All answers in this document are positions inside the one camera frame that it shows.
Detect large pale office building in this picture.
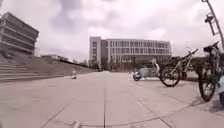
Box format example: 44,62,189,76
88,36,173,70

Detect low distant building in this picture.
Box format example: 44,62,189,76
40,54,70,62

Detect light blue scooter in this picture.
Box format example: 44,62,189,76
132,58,161,82

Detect grey paved plaza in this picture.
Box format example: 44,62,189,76
0,70,224,128

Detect dark bicycle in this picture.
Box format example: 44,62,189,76
197,0,224,103

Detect wide stone stairs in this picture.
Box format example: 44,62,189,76
0,49,98,84

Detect pale framed bicycle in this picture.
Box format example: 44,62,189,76
159,48,200,88

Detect grey tiered building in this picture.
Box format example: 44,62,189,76
0,11,40,57

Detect small robot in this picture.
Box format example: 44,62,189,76
70,68,78,80

